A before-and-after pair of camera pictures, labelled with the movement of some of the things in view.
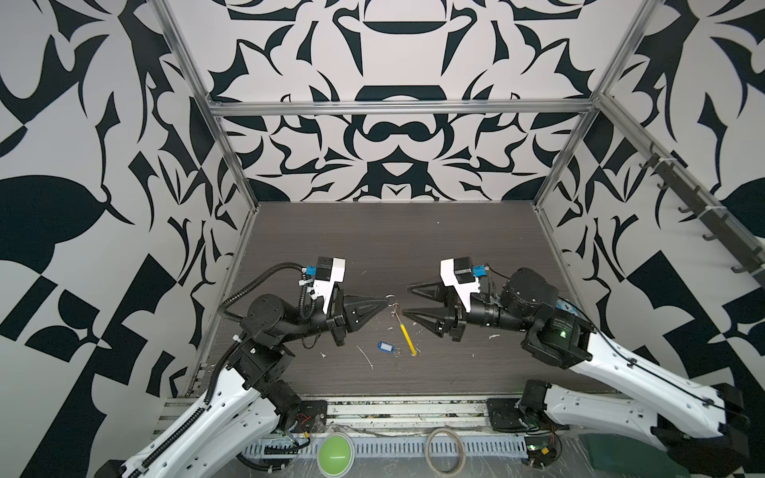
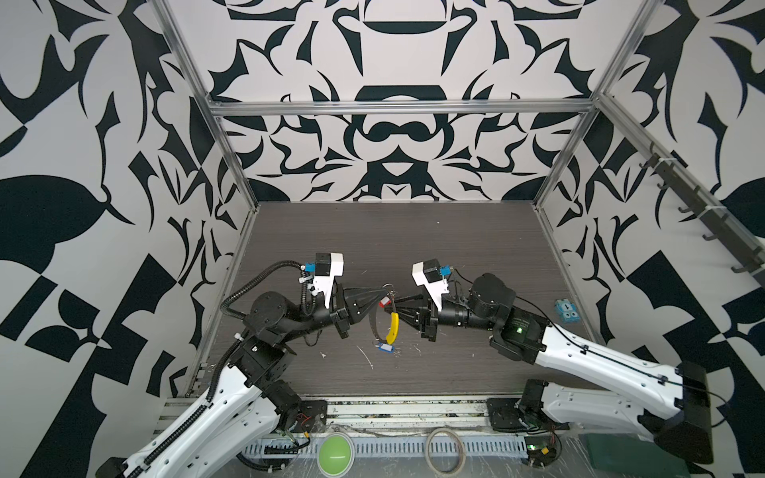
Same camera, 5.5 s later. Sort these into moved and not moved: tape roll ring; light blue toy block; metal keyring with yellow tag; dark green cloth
Moved: metal keyring with yellow tag
Not moved: tape roll ring; light blue toy block; dark green cloth
